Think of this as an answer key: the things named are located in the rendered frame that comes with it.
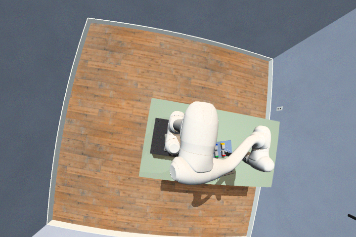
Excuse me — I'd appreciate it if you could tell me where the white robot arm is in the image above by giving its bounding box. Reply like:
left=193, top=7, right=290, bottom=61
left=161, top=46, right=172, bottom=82
left=164, top=102, right=274, bottom=185

